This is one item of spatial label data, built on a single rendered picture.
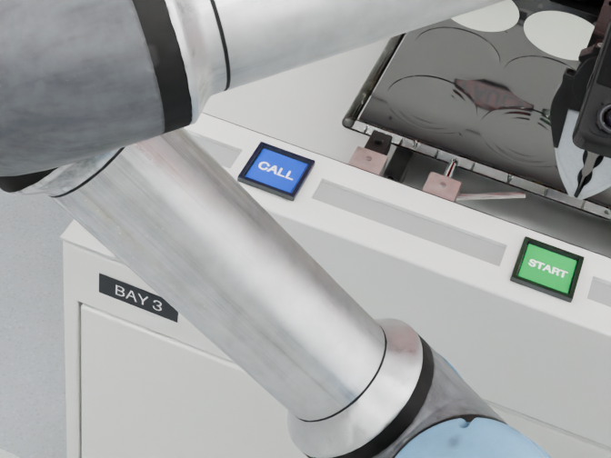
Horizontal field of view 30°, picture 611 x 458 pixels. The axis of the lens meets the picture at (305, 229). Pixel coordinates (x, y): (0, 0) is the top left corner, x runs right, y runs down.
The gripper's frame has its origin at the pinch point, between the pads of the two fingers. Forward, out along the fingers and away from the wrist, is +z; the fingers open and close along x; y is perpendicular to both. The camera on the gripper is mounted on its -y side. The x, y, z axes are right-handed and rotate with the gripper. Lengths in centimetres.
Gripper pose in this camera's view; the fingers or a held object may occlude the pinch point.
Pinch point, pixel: (578, 190)
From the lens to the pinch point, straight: 96.7
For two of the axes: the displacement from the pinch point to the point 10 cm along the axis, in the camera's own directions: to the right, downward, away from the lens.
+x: -9.2, -3.5, 1.7
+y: 3.7, -6.2, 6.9
